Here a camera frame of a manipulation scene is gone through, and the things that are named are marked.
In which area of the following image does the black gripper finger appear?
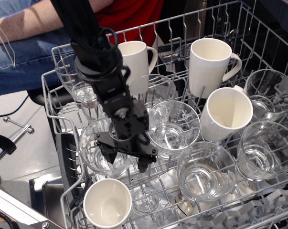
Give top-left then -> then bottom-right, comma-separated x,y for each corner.
138,156 -> 153,173
99,145 -> 117,164

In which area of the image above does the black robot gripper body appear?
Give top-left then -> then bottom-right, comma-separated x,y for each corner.
94,131 -> 158,162

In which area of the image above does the clear glass cup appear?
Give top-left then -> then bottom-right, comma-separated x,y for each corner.
177,142 -> 237,202
244,69 -> 288,122
236,121 -> 288,180
55,53 -> 92,104
148,100 -> 201,160
78,118 -> 132,178
129,74 -> 177,111

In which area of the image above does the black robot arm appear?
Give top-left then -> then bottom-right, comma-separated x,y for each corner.
52,0 -> 158,173

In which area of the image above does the person forearm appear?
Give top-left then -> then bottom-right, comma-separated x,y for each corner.
0,0 -> 63,45

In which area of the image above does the clear glass cup second row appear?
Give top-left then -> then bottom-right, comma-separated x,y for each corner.
81,90 -> 108,124

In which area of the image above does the white cup front left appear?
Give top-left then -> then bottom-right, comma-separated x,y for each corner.
83,178 -> 132,229

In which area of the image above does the small clear glass front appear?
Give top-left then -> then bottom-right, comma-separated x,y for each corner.
132,187 -> 160,217

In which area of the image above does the white mug behind gripper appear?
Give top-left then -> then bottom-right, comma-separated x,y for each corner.
118,41 -> 158,95

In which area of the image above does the tilted white mug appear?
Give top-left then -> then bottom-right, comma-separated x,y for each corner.
200,85 -> 253,142

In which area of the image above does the red shirt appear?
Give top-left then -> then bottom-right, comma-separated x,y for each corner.
95,0 -> 164,46

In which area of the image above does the blue jeans leg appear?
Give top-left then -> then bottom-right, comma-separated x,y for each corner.
0,0 -> 75,98

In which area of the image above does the grey wire dishwasher rack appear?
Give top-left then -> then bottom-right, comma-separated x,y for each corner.
41,0 -> 288,229

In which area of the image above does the black cable on floor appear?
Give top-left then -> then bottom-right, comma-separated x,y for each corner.
0,94 -> 30,117

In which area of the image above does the tall white mug with handle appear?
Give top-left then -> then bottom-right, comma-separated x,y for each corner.
189,38 -> 242,99

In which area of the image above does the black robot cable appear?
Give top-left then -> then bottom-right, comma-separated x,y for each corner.
99,27 -> 119,52

